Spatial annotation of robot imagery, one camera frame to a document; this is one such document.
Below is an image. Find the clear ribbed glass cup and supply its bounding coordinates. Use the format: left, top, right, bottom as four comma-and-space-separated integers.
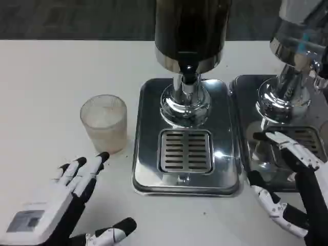
79, 94, 128, 155

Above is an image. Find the chrome dispenser tap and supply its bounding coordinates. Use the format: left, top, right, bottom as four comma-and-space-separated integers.
307, 51, 328, 90

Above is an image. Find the steel drip tray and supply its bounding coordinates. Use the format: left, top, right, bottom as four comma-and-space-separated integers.
132, 76, 245, 198
229, 74, 328, 193

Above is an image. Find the steel slotted drain grid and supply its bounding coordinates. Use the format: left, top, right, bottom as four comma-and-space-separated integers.
158, 129, 214, 175
265, 125, 325, 161

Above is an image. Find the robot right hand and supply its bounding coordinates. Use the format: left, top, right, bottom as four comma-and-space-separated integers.
247, 130, 328, 246

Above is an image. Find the clear tank drink dispenser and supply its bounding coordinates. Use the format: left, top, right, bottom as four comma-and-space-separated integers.
255, 0, 328, 129

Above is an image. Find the black dispenser tap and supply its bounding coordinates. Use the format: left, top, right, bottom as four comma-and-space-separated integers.
177, 51, 202, 94

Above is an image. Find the dark drink dispenser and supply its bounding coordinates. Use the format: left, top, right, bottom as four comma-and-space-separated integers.
154, 0, 233, 128

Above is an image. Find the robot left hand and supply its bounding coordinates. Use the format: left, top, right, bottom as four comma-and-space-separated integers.
0, 151, 138, 246

